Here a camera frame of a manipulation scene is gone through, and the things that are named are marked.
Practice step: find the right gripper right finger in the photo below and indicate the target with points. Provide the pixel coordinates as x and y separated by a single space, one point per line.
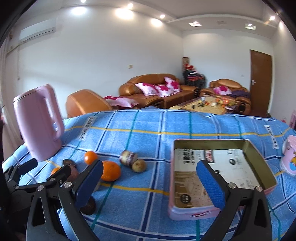
255 222

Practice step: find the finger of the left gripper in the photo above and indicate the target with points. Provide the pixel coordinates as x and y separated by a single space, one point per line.
55 175
14 173

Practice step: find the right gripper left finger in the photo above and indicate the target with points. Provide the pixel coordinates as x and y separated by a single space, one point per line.
75 195

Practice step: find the dark purple round fruit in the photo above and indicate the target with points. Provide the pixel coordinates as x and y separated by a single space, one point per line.
74 173

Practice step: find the dark brown passion fruit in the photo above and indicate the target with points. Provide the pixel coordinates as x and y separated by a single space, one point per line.
68 162

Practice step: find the small orange tangerine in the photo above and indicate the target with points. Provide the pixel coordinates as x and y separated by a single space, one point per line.
90 157

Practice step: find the large orange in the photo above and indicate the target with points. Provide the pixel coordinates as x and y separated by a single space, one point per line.
111 171

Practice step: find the purple sugarcane piece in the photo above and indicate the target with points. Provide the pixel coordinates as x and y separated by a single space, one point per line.
127 158

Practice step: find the brown-green kiwi fruit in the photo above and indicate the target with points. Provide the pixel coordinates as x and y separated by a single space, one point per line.
139 166

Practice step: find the printed paper liner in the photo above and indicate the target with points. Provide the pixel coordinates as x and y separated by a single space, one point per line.
231 164

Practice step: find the pink metal tin box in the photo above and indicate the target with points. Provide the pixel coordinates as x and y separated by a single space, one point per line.
256 161

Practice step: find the pink electric kettle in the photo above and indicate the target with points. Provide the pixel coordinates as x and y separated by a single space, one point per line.
40 121

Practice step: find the pink cartoon cup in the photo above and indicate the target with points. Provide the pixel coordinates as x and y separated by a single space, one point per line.
287 162

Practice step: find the blue plaid tablecloth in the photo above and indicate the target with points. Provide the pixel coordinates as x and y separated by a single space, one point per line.
135 207

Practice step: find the brown leather ottoman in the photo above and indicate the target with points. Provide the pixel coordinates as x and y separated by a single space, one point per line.
85 101

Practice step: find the wooden coffee table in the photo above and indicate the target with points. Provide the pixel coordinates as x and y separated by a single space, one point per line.
208 104

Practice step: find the purple cloth on armchair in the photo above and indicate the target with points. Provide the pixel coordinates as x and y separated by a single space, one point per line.
240 93

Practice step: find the armchair pink floral pillow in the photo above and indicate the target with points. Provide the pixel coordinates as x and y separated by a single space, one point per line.
222 90

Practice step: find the brown leather three-seat sofa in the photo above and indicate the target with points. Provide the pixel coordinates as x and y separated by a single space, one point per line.
130 90

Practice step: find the brown leather armchair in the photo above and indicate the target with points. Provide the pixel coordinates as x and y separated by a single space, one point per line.
230 89

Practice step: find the stacked dark chairs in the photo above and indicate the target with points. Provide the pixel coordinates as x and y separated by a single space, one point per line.
193 78

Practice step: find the brown wooden door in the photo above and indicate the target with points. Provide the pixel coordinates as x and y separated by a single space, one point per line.
261 82

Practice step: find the white wall air conditioner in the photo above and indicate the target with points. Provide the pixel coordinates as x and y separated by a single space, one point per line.
36 30

